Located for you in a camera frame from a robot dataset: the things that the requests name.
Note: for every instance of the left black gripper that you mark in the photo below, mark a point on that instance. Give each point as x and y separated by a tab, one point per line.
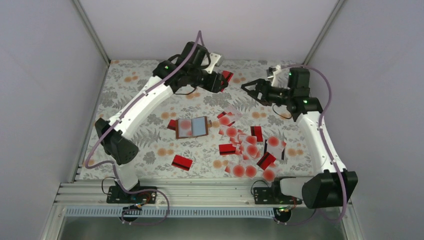
213	85

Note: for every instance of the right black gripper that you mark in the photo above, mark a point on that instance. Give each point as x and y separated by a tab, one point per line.
260	83

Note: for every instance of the brown leather card holder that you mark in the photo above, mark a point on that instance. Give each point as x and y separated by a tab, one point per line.
192	127

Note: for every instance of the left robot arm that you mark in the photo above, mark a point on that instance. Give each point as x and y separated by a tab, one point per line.
193	67

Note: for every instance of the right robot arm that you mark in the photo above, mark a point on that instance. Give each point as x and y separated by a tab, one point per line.
332	184

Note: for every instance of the white card red circle top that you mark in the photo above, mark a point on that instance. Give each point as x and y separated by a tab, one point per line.
229	116

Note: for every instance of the white card red circle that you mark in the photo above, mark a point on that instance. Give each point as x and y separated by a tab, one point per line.
250	171
229	116

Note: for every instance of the red card black stripe pile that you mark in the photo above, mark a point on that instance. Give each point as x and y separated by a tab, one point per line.
256	131

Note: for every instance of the red card upper left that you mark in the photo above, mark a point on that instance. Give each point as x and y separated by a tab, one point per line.
172	124

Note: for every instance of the red card centre pile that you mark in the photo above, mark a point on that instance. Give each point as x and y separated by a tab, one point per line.
226	149

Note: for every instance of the red card lower right pile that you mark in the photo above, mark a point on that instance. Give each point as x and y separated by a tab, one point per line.
266	160

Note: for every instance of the white card red circle bottom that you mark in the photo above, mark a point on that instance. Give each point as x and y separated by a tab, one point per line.
250	171

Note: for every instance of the red card lower left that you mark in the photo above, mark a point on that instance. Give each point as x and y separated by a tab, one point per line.
182	162

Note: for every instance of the floral patterned table mat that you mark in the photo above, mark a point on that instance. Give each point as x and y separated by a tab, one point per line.
158	145

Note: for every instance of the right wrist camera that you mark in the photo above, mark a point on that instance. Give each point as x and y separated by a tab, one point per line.
277	76

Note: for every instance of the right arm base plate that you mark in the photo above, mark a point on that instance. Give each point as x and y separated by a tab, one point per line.
266	196

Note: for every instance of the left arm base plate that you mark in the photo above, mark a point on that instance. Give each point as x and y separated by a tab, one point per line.
117	196

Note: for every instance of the aluminium rail frame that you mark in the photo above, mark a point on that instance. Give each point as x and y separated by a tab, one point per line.
180	192

